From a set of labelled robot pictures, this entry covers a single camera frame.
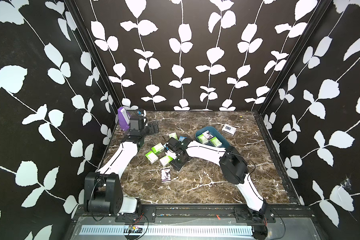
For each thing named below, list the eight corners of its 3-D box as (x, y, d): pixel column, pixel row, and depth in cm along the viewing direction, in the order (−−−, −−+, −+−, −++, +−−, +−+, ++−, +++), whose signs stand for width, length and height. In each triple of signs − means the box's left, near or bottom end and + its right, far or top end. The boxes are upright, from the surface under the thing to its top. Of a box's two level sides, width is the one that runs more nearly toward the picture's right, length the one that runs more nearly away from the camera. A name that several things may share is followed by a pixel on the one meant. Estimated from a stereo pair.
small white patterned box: (221, 130, 112) (221, 128, 110) (224, 124, 115) (225, 122, 114) (233, 135, 109) (234, 134, 107) (236, 129, 112) (237, 128, 111)
